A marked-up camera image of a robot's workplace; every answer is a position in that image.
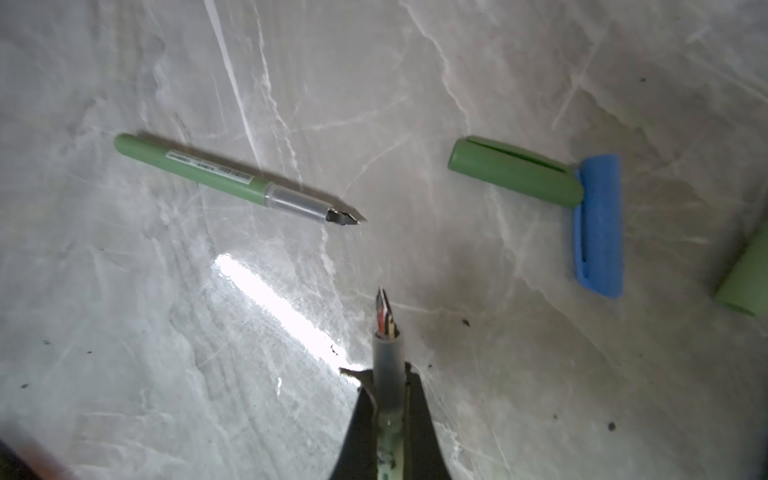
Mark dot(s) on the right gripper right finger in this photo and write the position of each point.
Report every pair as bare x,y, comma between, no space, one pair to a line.
422,454

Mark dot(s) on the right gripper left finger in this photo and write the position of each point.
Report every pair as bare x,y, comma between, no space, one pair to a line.
357,458

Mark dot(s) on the light green pen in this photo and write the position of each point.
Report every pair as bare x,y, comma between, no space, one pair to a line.
389,379

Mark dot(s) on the dark green pen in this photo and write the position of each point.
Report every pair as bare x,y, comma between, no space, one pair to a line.
229,180

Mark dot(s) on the light green pen cap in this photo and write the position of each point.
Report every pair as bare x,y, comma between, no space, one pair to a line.
744,287

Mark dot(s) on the green pen cap by blue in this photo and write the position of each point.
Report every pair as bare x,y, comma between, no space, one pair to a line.
517,169

